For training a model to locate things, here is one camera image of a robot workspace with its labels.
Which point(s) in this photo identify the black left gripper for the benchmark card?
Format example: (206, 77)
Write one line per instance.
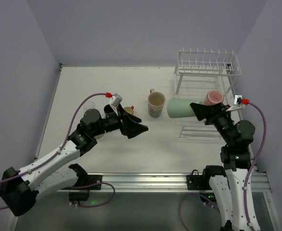
(123, 123)

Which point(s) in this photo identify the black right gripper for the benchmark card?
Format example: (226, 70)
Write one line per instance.
(214, 113)

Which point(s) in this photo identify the orange mug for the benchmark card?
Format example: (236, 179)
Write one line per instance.
(129, 110)

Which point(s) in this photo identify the mint green cup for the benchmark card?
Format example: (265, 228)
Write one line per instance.
(180, 108)

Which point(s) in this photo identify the cream mug with teal base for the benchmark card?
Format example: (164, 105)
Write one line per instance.
(156, 102)

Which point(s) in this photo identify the dark blue mug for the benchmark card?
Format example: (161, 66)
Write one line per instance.
(109, 111)

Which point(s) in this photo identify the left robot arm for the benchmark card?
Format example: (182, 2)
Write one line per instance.
(20, 189)

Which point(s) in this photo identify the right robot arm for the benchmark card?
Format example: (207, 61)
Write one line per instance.
(231, 183)

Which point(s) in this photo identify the pink patterned mug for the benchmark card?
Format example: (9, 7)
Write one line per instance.
(213, 97)

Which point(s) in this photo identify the right black controller box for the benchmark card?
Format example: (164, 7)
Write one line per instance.
(206, 199)

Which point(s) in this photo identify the black controller box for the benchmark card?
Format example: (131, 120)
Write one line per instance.
(77, 197)
(206, 199)

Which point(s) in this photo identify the left black controller box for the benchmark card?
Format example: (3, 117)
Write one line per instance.
(77, 197)

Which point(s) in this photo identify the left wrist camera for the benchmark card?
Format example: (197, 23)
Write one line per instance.
(115, 101)

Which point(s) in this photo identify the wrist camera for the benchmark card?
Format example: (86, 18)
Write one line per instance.
(237, 104)
(115, 101)

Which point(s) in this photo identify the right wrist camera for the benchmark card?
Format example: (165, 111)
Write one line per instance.
(237, 104)

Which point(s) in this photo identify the white wire dish rack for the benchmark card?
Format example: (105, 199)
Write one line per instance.
(198, 72)

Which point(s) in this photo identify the aluminium mounting rail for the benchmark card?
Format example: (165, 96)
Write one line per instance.
(122, 182)

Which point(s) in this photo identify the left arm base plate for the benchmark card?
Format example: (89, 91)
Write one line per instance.
(88, 182)

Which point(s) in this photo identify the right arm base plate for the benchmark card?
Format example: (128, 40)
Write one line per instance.
(196, 181)

